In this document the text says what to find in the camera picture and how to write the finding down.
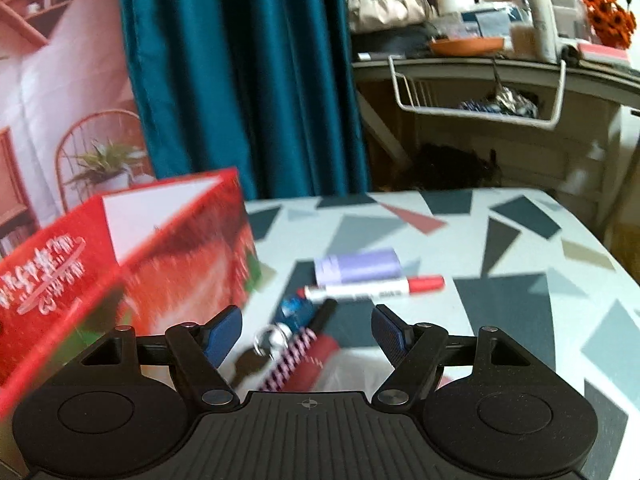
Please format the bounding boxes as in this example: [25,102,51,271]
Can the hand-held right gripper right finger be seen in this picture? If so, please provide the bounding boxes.
[371,304,532,408]

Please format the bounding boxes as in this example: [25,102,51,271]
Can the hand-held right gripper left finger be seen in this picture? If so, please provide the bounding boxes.
[80,305,244,408]

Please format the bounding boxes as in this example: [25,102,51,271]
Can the red capped white marker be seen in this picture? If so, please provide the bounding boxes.
[297,275,446,303]

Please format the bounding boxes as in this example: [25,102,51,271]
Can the metal key ring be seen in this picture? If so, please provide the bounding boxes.
[252,324,293,361]

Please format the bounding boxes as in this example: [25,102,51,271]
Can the dark red tube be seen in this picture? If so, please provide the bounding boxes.
[287,335,341,393]

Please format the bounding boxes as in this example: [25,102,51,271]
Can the small purple white box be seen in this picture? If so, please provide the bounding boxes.
[314,248,405,288]

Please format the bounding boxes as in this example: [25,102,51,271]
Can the checkered pen with black cap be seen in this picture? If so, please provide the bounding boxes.
[259,299,339,393]

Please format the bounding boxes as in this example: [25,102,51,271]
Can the blue keychain charm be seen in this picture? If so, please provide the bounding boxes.
[277,296,316,328]

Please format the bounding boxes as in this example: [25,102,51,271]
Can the red cardboard box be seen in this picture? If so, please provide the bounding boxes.
[0,167,263,421]

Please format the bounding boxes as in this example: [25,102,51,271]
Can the geometric patterned tablecloth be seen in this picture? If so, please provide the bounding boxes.
[235,187,633,480]

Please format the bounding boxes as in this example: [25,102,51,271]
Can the dark cloth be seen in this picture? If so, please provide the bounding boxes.
[405,142,503,191]

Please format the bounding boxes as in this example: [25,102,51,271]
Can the white vanity desk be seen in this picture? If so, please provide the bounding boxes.
[350,55,640,241]

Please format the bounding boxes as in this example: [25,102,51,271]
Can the foil packets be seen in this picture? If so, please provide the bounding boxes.
[460,85,538,118]

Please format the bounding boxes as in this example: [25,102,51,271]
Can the white spray bottle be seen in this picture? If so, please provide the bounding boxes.
[565,140,608,196]

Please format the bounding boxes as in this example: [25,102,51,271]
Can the teal curtain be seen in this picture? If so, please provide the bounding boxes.
[116,0,371,200]

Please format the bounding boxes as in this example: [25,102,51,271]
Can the orange bowl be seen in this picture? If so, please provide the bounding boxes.
[429,36,506,57]

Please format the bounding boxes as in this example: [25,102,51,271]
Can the clear jar of cotton swabs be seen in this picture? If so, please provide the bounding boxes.
[510,25,540,58]

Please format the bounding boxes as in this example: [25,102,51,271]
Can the beige bag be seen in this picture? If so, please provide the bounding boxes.
[345,0,433,31]

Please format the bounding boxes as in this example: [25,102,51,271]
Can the blue box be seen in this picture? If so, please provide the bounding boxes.
[462,2,531,26]

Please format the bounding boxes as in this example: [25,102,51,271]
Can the tall white bottle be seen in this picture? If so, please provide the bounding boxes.
[525,0,558,63]

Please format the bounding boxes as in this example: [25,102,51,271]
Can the pink box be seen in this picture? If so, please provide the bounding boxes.
[577,42,631,66]

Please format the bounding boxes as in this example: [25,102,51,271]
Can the orange flowers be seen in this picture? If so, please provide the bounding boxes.
[567,0,636,50]

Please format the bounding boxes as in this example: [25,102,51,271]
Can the white wire basket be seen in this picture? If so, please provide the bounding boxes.
[387,55,568,131]

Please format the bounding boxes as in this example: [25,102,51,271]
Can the printed furniture wall backdrop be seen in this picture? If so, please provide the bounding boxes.
[0,0,156,261]

